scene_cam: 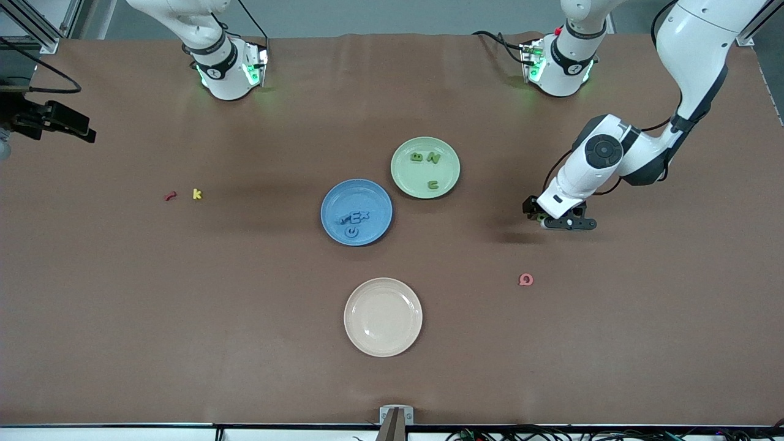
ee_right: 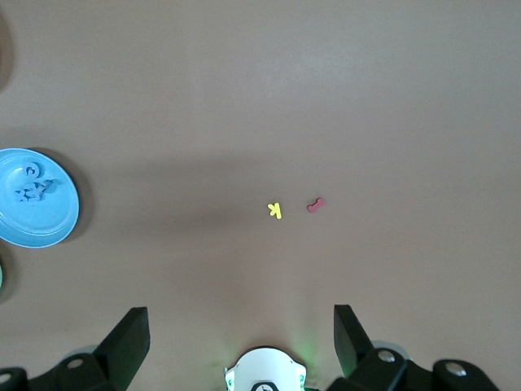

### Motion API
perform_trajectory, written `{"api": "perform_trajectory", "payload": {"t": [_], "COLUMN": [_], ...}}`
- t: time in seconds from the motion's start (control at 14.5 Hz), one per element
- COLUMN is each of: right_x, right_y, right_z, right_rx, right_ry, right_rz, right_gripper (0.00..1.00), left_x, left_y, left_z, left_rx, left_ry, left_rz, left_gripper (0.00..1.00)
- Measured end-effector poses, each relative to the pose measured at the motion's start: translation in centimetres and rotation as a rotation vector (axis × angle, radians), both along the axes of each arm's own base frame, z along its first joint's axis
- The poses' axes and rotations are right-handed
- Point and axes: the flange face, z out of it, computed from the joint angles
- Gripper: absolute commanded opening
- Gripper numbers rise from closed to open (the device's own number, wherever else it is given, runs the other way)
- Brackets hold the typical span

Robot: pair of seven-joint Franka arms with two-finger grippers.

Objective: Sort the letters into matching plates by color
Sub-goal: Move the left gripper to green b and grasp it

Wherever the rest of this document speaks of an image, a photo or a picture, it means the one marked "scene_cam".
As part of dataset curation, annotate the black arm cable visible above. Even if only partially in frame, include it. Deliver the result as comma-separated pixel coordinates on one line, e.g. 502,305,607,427
542,0,680,198
0,36,83,95

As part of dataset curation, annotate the brown table cover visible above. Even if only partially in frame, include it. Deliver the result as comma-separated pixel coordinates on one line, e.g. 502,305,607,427
0,32,784,428

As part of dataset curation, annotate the beige plate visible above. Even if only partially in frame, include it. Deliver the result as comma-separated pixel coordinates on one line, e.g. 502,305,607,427
344,277,423,358

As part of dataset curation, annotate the thin black base cable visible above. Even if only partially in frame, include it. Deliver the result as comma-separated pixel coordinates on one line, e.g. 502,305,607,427
236,0,268,40

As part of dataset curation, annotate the black cable bundle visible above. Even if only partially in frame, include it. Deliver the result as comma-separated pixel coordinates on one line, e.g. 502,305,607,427
444,421,784,441

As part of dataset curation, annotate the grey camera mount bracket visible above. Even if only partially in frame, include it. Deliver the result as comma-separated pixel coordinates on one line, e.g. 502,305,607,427
379,405,415,441

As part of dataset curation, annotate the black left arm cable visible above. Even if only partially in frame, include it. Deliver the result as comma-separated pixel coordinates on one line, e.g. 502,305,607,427
542,0,680,198

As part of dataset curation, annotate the blue plate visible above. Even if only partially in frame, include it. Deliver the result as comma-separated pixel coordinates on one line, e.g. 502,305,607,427
320,178,393,247

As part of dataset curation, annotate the white table edge rail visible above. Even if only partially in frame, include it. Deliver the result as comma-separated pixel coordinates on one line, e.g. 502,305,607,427
0,424,784,441

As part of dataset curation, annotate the aluminium frame post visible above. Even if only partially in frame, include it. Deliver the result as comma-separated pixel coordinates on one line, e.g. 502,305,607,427
0,0,62,55
735,0,784,47

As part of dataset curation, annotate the green plate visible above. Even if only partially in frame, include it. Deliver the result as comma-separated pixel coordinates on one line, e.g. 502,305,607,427
390,136,461,200

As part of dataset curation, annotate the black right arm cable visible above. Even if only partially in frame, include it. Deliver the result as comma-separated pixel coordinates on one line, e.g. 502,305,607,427
0,36,83,95

